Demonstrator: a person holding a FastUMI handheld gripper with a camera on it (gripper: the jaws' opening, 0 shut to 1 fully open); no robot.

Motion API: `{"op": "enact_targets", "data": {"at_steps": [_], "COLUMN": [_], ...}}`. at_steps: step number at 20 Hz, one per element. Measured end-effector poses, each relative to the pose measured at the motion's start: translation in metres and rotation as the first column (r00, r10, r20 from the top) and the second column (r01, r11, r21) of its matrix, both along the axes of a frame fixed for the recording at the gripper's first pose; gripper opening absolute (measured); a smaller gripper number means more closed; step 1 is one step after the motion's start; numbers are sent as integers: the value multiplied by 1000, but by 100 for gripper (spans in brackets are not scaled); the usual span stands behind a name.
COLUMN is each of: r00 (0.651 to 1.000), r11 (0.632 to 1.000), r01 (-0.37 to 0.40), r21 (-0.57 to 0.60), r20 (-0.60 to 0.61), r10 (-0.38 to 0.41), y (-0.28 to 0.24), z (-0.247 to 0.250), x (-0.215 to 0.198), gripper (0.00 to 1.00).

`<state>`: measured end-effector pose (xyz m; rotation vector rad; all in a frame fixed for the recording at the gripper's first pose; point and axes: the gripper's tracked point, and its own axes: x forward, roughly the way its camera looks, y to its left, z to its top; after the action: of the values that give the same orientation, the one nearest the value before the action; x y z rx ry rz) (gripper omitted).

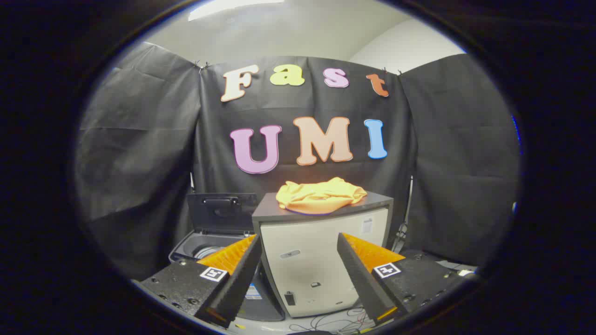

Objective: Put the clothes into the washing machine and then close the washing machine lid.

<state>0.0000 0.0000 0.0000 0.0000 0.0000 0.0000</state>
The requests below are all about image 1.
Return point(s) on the metal backdrop stand pole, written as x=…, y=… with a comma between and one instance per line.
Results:
x=192, y=184
x=404, y=218

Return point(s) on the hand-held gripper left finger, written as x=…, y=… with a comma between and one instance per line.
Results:
x=242, y=274

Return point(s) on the yellow clothing piece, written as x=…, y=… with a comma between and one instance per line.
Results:
x=321, y=193

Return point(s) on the grey washing machine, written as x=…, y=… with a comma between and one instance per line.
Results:
x=186, y=246

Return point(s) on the black backdrop cloth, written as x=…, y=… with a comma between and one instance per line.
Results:
x=139, y=163

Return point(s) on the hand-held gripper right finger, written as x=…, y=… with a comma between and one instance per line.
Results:
x=361, y=279

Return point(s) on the white cabinet with grey top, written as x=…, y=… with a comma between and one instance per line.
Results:
x=307, y=242

